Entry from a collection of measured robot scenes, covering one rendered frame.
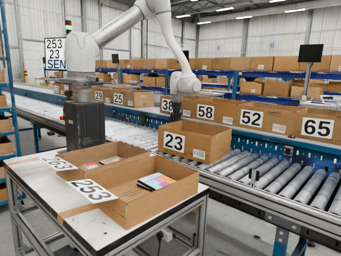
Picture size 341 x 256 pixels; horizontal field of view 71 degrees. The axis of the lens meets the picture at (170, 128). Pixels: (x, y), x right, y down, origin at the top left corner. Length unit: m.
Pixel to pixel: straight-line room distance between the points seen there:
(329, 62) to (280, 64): 0.99
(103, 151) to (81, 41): 0.61
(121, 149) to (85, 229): 0.69
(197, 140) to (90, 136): 0.63
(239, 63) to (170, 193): 6.09
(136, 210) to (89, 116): 0.76
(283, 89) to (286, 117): 4.47
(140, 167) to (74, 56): 0.70
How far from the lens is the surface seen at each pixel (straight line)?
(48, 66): 2.69
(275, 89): 6.21
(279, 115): 1.71
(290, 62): 6.41
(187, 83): 1.55
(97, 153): 1.43
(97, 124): 1.49
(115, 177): 1.11
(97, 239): 0.85
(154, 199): 0.89
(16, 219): 1.66
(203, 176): 1.33
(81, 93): 1.48
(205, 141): 1.39
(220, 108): 1.88
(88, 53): 1.45
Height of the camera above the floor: 1.26
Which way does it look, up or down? 13 degrees down
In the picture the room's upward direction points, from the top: 2 degrees clockwise
